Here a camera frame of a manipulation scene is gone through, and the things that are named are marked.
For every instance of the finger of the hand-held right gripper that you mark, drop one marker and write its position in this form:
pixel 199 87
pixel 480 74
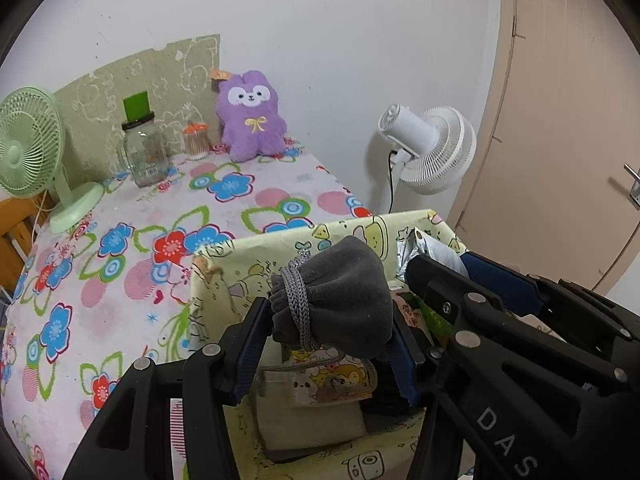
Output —
pixel 505 280
pixel 450 300

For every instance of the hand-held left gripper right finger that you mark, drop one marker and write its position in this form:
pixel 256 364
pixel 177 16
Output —
pixel 406 370

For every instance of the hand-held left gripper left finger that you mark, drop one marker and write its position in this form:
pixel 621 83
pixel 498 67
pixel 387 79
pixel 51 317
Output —
pixel 250 355

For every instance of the silver foil packet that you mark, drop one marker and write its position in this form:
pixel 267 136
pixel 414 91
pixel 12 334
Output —
pixel 435 250

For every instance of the cartoon print pouch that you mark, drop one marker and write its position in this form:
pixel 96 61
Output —
pixel 330 377

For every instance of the yellow patterned box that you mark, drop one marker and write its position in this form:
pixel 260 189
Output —
pixel 235 270

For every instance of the floral tablecloth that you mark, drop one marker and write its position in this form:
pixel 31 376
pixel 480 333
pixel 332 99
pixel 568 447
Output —
pixel 125 285

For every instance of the white standing fan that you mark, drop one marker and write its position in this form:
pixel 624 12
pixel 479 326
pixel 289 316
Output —
pixel 430 150

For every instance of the beige door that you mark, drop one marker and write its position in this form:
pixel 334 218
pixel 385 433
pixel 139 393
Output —
pixel 565 110

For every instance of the small orange-lidded swab jar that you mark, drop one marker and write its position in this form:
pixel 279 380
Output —
pixel 195 145

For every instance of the glass jar with green lid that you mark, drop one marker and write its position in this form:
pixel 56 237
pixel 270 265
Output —
pixel 145 155

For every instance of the purple plush bunny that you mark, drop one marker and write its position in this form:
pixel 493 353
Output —
pixel 250 125

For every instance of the wooden chair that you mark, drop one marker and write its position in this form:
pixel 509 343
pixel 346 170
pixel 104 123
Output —
pixel 12 240

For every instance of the green desk fan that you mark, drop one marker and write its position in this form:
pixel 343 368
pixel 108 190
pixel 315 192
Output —
pixel 27 145

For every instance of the green patterned cardboard board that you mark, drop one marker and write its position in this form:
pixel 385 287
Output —
pixel 115 80

